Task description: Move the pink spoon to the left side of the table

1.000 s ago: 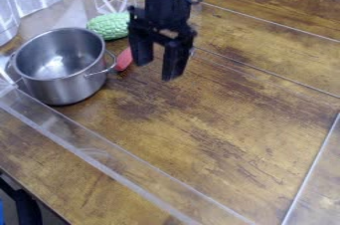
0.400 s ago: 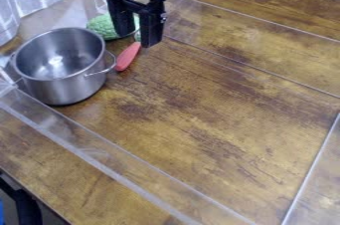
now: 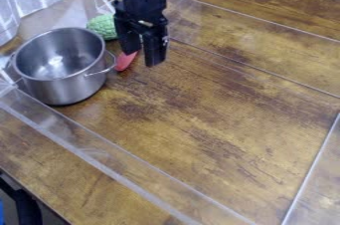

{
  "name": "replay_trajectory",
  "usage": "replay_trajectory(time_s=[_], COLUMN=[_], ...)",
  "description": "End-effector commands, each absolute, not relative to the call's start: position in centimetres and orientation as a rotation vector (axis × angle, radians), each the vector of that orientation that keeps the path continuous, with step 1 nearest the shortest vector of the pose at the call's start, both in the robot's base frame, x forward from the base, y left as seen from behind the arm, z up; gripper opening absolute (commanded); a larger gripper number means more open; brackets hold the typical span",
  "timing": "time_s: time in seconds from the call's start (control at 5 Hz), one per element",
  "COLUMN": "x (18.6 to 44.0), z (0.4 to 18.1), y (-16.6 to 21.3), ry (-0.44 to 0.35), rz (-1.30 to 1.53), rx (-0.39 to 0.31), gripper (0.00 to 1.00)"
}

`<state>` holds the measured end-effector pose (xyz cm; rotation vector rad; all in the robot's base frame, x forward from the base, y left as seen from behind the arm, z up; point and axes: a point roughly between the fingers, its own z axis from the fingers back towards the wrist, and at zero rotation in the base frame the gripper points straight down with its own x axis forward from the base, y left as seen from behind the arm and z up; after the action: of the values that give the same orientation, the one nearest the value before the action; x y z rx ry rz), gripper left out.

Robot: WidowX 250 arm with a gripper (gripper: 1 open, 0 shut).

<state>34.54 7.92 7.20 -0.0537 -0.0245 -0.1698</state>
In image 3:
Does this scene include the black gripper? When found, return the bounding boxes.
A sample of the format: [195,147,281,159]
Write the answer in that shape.
[114,0,170,67]

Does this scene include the green bumpy toy vegetable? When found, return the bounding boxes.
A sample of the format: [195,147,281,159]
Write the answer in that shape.
[87,14,119,41]

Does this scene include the stainless steel pot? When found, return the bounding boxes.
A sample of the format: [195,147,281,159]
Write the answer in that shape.
[10,27,118,106]

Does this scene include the black table leg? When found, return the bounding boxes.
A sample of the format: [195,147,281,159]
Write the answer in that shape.
[0,177,43,225]

